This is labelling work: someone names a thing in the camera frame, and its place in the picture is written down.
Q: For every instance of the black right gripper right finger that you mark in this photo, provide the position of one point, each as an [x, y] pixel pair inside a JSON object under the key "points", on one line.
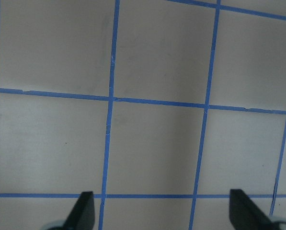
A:
{"points": [[245, 215]]}

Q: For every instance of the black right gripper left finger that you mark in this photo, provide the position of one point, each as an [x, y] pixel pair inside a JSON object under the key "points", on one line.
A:
{"points": [[82, 215]]}

